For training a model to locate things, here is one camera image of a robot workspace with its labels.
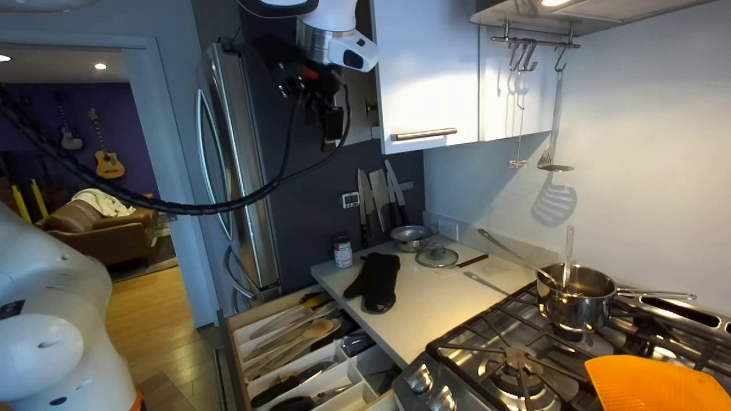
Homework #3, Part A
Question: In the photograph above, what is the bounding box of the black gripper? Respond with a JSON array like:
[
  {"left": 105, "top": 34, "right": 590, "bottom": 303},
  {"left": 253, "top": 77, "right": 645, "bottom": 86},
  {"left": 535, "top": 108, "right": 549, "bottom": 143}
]
[{"left": 277, "top": 54, "right": 344, "bottom": 147}]

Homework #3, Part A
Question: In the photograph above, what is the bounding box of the metal bar door handle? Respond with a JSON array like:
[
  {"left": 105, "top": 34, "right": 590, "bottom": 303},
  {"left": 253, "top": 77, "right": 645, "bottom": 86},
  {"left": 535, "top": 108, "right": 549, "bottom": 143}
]
[{"left": 389, "top": 125, "right": 459, "bottom": 143}]

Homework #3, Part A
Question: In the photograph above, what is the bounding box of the long slim kitchen knife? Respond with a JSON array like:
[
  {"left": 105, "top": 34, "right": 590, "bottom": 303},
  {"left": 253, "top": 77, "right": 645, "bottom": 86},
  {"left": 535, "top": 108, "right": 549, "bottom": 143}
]
[{"left": 381, "top": 157, "right": 408, "bottom": 229}]

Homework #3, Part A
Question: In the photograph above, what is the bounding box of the stainless steel fridge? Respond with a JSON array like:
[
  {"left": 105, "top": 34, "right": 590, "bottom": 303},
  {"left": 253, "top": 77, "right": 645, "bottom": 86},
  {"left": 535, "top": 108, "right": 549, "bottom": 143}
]
[{"left": 191, "top": 42, "right": 283, "bottom": 302}]

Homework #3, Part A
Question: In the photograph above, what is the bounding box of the magnetic knife strip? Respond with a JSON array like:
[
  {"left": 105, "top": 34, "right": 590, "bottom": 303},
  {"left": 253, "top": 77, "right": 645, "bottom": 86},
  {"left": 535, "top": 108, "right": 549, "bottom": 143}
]
[{"left": 357, "top": 181, "right": 419, "bottom": 193}]

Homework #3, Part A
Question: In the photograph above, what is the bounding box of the small can with label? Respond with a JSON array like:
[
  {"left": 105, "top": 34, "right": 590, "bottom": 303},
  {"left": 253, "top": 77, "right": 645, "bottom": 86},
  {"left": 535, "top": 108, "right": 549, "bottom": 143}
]
[{"left": 331, "top": 234, "right": 357, "bottom": 269}]

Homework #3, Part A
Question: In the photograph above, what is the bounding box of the metal bowl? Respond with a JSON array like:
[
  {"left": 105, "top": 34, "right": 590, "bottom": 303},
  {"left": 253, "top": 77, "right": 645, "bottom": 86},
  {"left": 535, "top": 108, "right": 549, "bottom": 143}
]
[{"left": 389, "top": 223, "right": 435, "bottom": 254}]

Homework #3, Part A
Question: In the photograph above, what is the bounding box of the glass pot lid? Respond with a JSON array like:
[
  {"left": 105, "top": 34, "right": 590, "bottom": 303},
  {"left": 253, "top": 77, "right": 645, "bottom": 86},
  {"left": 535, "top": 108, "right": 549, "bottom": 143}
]
[{"left": 414, "top": 239, "right": 462, "bottom": 272}]

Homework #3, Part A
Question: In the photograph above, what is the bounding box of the metal S hook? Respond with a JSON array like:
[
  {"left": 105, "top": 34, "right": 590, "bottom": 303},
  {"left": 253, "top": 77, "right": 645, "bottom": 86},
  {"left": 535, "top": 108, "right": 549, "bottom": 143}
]
[
  {"left": 550, "top": 44, "right": 571, "bottom": 75},
  {"left": 518, "top": 42, "right": 540, "bottom": 75},
  {"left": 504, "top": 42, "right": 528, "bottom": 75}
]

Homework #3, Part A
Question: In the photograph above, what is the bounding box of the wooden spoon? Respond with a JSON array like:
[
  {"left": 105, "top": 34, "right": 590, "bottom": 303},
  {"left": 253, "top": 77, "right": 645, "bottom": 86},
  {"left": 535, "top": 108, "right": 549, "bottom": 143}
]
[{"left": 244, "top": 318, "right": 348, "bottom": 361}]

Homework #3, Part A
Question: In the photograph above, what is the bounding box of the acoustic guitar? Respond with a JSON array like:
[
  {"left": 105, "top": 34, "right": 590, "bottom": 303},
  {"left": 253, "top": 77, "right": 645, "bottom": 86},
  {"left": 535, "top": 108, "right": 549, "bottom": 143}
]
[{"left": 87, "top": 108, "right": 127, "bottom": 183}]

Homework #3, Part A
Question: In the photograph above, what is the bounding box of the long metal utensil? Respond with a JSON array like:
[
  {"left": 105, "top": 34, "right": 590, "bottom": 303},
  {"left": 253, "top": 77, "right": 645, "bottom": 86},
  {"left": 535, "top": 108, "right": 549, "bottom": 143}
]
[{"left": 476, "top": 226, "right": 547, "bottom": 278}]

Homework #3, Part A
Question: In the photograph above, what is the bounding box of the steel table knife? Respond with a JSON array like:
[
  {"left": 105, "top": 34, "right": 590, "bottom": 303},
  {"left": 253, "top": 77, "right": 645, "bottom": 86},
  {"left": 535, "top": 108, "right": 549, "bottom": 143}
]
[{"left": 462, "top": 269, "right": 511, "bottom": 296}]

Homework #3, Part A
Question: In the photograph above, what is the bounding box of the wooden utensil drawer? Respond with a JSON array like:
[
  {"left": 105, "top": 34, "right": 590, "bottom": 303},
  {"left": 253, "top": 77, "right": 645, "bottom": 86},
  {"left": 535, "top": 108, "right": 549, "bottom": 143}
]
[{"left": 221, "top": 285, "right": 407, "bottom": 411}]

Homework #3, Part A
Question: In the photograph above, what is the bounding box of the wooden spatula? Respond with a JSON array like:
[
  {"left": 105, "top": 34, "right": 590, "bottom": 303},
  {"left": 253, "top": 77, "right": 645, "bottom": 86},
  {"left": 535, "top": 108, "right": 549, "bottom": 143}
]
[{"left": 246, "top": 326, "right": 350, "bottom": 379}]

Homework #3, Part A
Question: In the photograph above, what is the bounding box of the hanging metal slotted turner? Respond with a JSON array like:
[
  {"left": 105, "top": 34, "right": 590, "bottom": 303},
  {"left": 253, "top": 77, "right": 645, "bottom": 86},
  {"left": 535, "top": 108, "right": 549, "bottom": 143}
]
[{"left": 535, "top": 68, "right": 575, "bottom": 174}]

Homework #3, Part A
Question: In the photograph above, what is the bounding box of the white blanket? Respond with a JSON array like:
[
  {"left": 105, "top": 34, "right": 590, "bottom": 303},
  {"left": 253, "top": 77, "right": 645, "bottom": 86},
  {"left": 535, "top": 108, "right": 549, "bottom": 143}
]
[{"left": 70, "top": 187, "right": 137, "bottom": 221}]

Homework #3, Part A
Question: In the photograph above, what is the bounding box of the small dark ukulele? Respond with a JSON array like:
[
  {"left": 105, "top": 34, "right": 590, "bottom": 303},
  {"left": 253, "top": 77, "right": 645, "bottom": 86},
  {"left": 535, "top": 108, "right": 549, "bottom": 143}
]
[{"left": 58, "top": 123, "right": 87, "bottom": 156}]

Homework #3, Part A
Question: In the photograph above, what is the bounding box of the brown sofa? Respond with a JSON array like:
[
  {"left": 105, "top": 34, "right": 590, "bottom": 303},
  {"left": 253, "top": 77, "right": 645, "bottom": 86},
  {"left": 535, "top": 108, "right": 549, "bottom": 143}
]
[{"left": 36, "top": 192, "right": 164, "bottom": 269}]

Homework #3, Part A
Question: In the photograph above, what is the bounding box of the white drawer organizer tray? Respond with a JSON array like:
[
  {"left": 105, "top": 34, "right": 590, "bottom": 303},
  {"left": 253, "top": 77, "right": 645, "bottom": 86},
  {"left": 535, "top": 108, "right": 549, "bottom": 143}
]
[{"left": 246, "top": 341, "right": 402, "bottom": 411}]

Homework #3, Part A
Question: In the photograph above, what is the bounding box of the steel stove knob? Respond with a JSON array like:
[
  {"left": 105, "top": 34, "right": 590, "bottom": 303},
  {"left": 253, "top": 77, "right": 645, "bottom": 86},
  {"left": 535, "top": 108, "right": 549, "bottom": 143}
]
[
  {"left": 425, "top": 382, "right": 462, "bottom": 411},
  {"left": 404, "top": 363, "right": 439, "bottom": 398}
]

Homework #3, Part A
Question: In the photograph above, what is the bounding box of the steel spoon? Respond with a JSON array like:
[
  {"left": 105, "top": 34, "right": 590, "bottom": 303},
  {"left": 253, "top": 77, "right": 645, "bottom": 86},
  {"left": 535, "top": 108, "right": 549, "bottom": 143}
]
[{"left": 560, "top": 223, "right": 579, "bottom": 290}]

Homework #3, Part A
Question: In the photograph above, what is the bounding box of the steel gas stove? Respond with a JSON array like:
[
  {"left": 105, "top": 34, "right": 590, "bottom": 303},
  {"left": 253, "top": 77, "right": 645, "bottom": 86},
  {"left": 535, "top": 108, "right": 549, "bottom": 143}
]
[{"left": 390, "top": 281, "right": 731, "bottom": 411}]

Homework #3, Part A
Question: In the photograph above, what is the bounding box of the steel saucepan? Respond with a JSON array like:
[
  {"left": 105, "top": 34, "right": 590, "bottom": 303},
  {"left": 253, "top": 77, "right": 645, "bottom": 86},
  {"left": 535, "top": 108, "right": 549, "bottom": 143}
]
[{"left": 533, "top": 261, "right": 700, "bottom": 335}]

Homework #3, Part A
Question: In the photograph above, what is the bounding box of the orange plastic board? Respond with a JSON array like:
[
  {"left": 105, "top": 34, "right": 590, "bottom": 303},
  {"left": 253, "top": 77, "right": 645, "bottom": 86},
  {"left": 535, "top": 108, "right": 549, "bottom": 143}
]
[{"left": 582, "top": 351, "right": 731, "bottom": 411}]

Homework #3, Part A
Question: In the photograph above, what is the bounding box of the black handled chef knife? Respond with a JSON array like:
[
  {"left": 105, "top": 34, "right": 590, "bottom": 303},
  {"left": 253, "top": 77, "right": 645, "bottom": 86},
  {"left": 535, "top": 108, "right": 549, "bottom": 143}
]
[{"left": 355, "top": 167, "right": 373, "bottom": 232}]

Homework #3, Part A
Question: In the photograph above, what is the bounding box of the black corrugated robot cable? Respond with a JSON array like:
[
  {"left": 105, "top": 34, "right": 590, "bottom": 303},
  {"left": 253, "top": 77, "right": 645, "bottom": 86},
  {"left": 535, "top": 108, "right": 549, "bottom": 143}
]
[{"left": 0, "top": 82, "right": 355, "bottom": 217}]

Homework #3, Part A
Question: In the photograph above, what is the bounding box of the white wall outlet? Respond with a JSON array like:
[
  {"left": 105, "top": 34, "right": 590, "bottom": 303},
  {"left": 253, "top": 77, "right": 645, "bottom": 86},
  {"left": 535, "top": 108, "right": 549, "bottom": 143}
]
[{"left": 435, "top": 217, "right": 464, "bottom": 244}]

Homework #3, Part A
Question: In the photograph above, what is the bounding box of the white wall cabinet body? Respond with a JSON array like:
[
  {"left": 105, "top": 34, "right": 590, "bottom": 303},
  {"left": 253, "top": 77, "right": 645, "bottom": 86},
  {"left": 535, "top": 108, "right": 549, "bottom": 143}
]
[{"left": 373, "top": 0, "right": 555, "bottom": 147}]

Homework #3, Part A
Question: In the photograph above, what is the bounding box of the black handled utensil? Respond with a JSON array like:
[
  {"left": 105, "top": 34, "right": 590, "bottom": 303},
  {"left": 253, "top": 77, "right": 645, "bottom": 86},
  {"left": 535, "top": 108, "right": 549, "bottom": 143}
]
[{"left": 455, "top": 250, "right": 491, "bottom": 269}]

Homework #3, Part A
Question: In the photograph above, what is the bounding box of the metal hook rail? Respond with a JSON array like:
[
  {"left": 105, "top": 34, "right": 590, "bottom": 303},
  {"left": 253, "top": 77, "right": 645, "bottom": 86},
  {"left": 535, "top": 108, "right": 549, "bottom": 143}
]
[{"left": 489, "top": 21, "right": 582, "bottom": 53}]

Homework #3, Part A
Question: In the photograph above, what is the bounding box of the yellow chair frame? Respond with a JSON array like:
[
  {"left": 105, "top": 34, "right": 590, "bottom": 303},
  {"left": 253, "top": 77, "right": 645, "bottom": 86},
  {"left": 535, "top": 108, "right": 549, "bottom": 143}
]
[{"left": 7, "top": 177, "right": 52, "bottom": 234}]

